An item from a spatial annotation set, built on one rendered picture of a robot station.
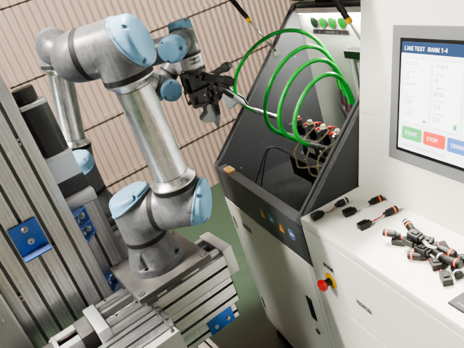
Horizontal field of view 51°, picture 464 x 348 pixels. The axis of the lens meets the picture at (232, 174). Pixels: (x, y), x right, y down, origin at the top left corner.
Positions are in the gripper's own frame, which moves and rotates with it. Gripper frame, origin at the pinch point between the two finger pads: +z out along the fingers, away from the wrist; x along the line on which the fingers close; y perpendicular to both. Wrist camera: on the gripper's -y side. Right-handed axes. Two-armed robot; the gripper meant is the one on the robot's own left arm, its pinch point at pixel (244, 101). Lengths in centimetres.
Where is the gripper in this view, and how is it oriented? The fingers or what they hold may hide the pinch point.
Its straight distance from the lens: 181.9
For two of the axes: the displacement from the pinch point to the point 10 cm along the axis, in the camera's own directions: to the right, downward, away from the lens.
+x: -2.4, 2.7, -9.3
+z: 8.3, 5.6, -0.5
